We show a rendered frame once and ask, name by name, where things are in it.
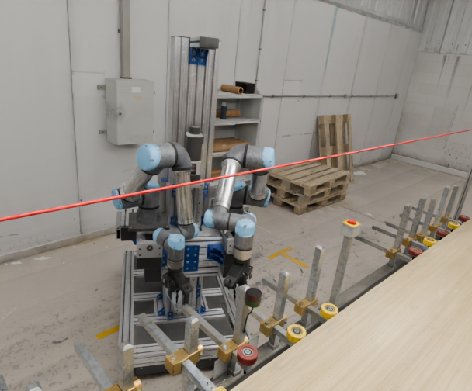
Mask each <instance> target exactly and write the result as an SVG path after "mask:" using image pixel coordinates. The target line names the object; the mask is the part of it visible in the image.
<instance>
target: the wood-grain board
mask: <svg viewBox="0 0 472 391"><path fill-rule="evenodd" d="M230 391H472V218H471V219H469V220H468V221H467V222H466V223H464V224H462V225H461V226H460V227H458V228H456V229H455V230H454V231H453V232H451V233H450V234H448V235H447V236H445V237H444V238H443V239H442V240H440V241H439V242H437V243H436V244H434V245H433V246H431V247H430V248H429V249H428V250H426V251H424V252H423V253H422V254H420V255H419V256H418V257H416V258H415V259H413V260H412V261H410V262H409V263H407V264H406V265H405V266H404V267H402V268H401V269H399V270H398V271H396V272H395V273H394V274H393V275H391V276H390V277H388V278H387V279H385V280H384V281H382V282H381V283H380V284H379V285H377V286H376V287H374V288H373V289H371V290H370V291H369V292H367V293H366V294H365V295H363V296H361V297H360V298H359V299H357V300H356V301H355V302H354V303H352V304H350V305H349V306H347V307H346V308H345V309H344V310H342V311H341V312H339V313H338V314H336V315H335V316H333V317H332V318H331V319H330V320H328V321H327V322H325V323H324V324H322V325H321V326H320V327H318V328H317V329H316V330H314V331H312V332H311V333H310V334H308V335H307V336H306V337H304V338H303V339H301V340H300V341H298V342H297V343H296V344H295V345H293V346H292V347H290V348H289V349H287V350H286V351H284V352H283V353H282V354H281V355H279V356H278V357H276V358H274V359H273V360H272V361H271V362H270V363H268V364H267V365H265V366H264V367H262V368H261V369H259V370H258V371H257V372H255V373H254V374H253V375H251V376H249V377H248V378H247V379H246V380H244V381H243V382H241V383H240V384H238V385H237V386H235V387H234V388H233V389H232V390H230Z"/></svg>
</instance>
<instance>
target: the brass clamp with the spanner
mask: <svg viewBox="0 0 472 391"><path fill-rule="evenodd" d="M243 344H249V340H248V338H247V337H246V336H245V341H243V342H242V343H240V344H236V343H235V342H234V341H233V338H232V339H230V340H229V341H227V342H225V343H224V344H222V345H221V346H219V347H218V350H217V357H218V358H219V359H220V360H221V361H222V362H223V363H224V364H225V363H227V362H229V361H230V360H231V359H233V358H232V352H233V351H235V350H237V349H238V348H239V347H240V346H241V345H243ZM224 345H227V350H226V351H224V350H222V347H223V346H224Z"/></svg>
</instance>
